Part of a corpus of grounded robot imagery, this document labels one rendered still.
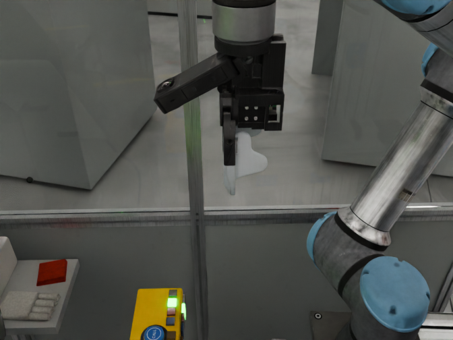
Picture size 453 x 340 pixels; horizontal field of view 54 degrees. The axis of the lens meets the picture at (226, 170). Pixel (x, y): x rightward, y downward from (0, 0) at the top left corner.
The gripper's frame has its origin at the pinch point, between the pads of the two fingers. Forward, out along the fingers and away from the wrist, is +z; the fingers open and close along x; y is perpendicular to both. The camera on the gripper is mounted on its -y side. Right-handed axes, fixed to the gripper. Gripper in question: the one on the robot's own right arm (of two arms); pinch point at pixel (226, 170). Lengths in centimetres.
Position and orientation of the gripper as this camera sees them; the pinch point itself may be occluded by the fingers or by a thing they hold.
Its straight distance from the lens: 65.4
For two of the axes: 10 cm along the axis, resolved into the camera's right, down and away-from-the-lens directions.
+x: -0.3, -5.8, 8.2
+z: 0.0, 8.2, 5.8
